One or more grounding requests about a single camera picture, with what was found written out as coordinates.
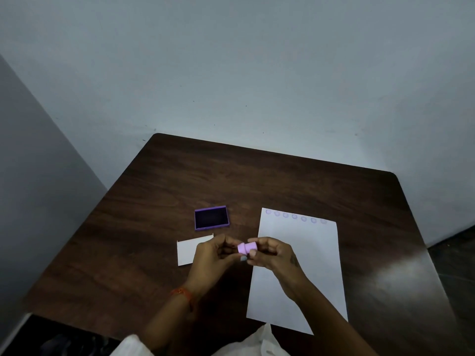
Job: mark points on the person's left hand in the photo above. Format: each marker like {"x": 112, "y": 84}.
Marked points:
{"x": 209, "y": 260}

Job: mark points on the person's right hand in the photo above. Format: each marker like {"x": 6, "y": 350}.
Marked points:
{"x": 279, "y": 259}

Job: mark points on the person's right thumb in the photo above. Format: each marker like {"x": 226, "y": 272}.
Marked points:
{"x": 256, "y": 260}

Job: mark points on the person's left thumb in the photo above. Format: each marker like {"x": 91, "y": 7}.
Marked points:
{"x": 233, "y": 258}

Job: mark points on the small pink round stamp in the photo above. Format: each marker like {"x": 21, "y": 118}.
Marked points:
{"x": 247, "y": 248}

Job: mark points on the person's left forearm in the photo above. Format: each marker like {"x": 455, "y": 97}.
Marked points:
{"x": 169, "y": 318}

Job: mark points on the person's right forearm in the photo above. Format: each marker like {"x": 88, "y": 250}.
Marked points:
{"x": 330, "y": 322}

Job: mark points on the dark brown wooden table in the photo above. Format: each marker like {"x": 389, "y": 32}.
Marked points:
{"x": 237, "y": 233}

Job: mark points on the white paper sheet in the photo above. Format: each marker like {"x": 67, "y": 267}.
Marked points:
{"x": 297, "y": 270}

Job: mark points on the white ink pad lid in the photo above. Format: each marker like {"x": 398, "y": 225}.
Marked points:
{"x": 191, "y": 250}

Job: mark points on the purple ink pad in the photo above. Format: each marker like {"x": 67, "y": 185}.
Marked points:
{"x": 211, "y": 217}

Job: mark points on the orange thread wristband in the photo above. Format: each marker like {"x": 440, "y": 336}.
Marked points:
{"x": 184, "y": 294}

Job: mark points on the person's white garment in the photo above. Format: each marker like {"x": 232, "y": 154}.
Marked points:
{"x": 237, "y": 346}

